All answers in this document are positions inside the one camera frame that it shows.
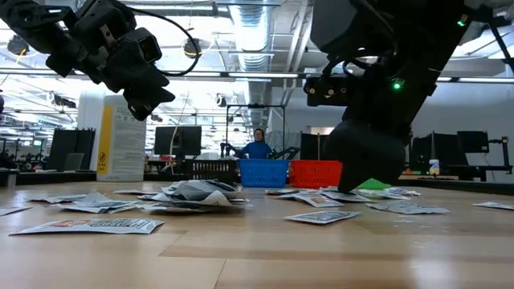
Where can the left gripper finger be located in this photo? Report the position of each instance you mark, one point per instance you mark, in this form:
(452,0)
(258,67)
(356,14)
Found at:
(154,94)
(140,110)

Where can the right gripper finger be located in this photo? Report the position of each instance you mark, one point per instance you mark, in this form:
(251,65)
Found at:
(349,156)
(385,156)

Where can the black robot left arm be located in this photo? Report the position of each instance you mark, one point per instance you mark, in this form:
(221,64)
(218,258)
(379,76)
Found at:
(36,24)

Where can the black background robot arm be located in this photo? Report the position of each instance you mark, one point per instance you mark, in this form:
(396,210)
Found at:
(229,150)
(285,153)

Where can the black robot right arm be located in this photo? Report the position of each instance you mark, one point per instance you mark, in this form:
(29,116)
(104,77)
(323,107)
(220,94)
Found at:
(401,24)

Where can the green plastic basket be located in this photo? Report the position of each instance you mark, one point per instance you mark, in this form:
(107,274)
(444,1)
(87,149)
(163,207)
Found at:
(373,184)

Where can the black partition panel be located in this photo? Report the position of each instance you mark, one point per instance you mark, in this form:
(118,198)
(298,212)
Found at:
(315,146)
(76,144)

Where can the red plastic basket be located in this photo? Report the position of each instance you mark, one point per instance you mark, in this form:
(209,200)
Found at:
(315,174)

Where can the dark antiseptic towelette packet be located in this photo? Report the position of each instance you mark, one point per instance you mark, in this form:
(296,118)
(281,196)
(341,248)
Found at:
(401,192)

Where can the white printed sachet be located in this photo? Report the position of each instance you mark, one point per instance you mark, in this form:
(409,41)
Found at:
(407,208)
(96,205)
(349,196)
(321,216)

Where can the white wipes canister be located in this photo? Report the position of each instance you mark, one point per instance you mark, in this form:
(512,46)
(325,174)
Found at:
(120,148)

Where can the small white bottle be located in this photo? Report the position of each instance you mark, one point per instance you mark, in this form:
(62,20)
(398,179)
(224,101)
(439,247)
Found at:
(434,168)

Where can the black ceiling pendant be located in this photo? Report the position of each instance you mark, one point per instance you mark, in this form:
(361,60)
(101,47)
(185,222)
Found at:
(16,48)
(192,47)

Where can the blue plastic basket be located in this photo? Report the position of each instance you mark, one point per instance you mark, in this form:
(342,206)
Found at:
(263,173)

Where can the person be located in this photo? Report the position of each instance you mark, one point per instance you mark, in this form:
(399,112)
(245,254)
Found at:
(257,149)

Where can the black plastic basket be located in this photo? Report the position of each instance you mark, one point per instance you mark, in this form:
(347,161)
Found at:
(213,172)

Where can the crumpled white sachet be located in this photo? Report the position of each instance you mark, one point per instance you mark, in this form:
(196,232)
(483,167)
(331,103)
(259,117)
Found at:
(201,192)

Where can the ceiling light strip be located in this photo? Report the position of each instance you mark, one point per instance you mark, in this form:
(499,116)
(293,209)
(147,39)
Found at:
(261,75)

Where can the grey cup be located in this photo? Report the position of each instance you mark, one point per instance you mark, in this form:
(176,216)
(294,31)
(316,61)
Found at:
(12,178)

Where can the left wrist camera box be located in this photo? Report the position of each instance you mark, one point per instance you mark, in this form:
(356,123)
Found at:
(144,46)

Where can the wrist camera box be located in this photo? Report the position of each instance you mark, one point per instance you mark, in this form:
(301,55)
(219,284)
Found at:
(329,91)
(144,46)

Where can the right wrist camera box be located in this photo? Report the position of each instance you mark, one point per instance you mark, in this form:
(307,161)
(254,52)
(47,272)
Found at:
(329,91)

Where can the black camera rig frame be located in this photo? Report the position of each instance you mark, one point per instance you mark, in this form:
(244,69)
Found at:
(257,106)

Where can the silver ceiling duct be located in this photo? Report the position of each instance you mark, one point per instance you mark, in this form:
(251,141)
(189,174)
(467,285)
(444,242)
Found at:
(253,36)

